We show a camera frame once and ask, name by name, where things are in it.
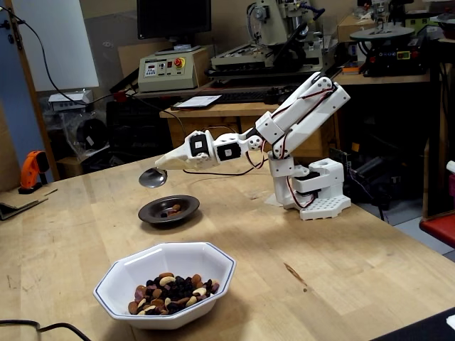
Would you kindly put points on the black scroll saw machine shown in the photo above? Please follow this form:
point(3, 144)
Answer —
point(391, 57)

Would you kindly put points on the orange hand tool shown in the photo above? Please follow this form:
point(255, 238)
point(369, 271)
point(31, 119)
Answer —
point(30, 167)

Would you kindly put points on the brown plate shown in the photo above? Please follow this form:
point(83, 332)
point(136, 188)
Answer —
point(153, 213)

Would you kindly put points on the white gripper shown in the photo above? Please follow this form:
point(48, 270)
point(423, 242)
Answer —
point(188, 155)

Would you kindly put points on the masking tape piece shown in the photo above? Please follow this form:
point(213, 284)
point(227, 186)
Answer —
point(270, 201)

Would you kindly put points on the grey milling machine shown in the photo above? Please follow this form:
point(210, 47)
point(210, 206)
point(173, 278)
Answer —
point(273, 21)

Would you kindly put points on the black storage crate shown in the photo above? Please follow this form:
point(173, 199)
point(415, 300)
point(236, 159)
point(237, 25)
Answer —
point(135, 124)

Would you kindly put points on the wooden shelf board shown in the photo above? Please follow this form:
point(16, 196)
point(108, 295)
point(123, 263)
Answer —
point(373, 80)

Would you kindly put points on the white board panel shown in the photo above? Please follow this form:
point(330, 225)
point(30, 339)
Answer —
point(64, 42)

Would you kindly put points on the wooden post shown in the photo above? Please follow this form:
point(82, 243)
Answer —
point(40, 117)

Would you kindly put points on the wooden desk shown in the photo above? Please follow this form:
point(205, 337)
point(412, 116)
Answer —
point(249, 108)

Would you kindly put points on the flat cardboard piece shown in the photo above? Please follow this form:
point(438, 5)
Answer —
point(17, 200)

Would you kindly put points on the beige control box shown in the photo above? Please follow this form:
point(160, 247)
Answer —
point(167, 80)

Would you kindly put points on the black computer monitor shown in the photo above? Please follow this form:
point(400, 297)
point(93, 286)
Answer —
point(174, 17)

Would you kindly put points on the red clip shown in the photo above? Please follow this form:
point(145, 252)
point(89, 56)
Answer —
point(120, 97)

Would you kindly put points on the small white box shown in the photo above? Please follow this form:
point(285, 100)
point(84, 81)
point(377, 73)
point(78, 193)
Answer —
point(60, 101)

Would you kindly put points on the white octagonal bowl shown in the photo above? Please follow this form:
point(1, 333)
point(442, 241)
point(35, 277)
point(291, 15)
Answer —
point(170, 255)

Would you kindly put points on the red chair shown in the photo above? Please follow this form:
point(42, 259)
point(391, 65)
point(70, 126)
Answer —
point(440, 227)

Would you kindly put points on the black keyboard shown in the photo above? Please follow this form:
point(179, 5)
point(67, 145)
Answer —
point(241, 96)

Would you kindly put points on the small nut raisin portion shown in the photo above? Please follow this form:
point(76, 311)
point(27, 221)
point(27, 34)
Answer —
point(174, 212)

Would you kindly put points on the white paper sheet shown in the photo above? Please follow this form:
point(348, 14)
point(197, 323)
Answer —
point(197, 101)

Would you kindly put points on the small black device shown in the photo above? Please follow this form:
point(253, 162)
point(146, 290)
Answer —
point(275, 96)

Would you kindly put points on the white plastic object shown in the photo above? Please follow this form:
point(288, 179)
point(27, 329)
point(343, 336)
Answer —
point(451, 181)

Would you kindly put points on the brown cardboard box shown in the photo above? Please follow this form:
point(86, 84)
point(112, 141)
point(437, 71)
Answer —
point(350, 26)

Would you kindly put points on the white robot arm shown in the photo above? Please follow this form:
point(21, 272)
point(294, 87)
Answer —
point(328, 174)

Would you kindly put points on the clear plastic bag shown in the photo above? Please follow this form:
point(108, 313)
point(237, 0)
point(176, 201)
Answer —
point(89, 133)

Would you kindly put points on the nut and raisin mix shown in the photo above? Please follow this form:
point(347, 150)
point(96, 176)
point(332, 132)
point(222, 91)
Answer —
point(174, 291)

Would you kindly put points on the metal spoon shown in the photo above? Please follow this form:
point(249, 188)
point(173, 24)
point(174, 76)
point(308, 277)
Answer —
point(153, 179)

